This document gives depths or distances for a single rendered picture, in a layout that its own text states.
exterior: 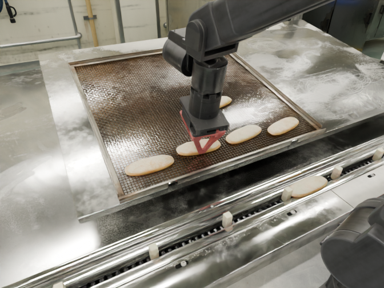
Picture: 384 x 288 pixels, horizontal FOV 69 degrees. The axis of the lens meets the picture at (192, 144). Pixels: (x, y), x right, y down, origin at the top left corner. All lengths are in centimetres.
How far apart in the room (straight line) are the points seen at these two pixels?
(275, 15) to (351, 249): 28
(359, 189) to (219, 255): 32
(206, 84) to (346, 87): 59
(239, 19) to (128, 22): 352
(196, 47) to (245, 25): 8
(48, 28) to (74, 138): 345
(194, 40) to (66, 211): 41
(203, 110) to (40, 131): 55
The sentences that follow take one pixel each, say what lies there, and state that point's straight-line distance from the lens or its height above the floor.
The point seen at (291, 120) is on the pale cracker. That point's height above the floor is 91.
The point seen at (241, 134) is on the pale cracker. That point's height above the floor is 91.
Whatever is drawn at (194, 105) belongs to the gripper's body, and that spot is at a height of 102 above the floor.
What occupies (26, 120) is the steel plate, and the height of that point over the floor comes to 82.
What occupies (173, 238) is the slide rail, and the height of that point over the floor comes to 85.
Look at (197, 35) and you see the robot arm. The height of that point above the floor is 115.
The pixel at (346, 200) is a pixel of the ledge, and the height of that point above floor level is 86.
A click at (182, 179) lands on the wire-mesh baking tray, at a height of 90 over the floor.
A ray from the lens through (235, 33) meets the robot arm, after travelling 39.
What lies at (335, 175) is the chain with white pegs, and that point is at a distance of 68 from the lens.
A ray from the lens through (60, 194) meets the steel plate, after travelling 67.
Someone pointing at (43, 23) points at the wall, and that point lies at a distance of 404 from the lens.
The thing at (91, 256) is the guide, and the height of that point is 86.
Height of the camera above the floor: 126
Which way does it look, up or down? 36 degrees down
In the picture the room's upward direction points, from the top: straight up
